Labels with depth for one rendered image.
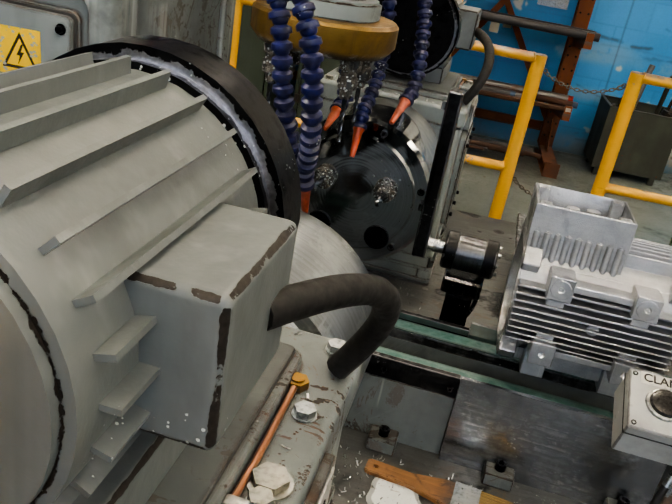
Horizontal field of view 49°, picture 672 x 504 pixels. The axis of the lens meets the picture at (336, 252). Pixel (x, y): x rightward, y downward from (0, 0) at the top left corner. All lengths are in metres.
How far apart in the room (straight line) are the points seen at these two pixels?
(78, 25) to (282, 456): 0.57
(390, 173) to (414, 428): 0.40
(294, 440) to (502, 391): 0.56
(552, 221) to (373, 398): 0.34
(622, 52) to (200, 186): 5.77
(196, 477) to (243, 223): 0.14
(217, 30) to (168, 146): 0.78
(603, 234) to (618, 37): 5.13
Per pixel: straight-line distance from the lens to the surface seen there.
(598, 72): 6.06
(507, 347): 0.97
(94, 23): 0.86
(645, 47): 6.09
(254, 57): 4.20
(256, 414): 0.45
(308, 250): 0.70
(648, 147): 5.74
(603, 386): 1.02
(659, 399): 0.80
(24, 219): 0.27
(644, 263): 0.98
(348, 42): 0.86
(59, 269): 0.27
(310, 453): 0.45
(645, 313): 0.94
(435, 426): 1.03
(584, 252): 0.95
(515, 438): 1.02
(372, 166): 1.18
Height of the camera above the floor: 1.45
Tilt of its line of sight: 25 degrees down
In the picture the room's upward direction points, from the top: 10 degrees clockwise
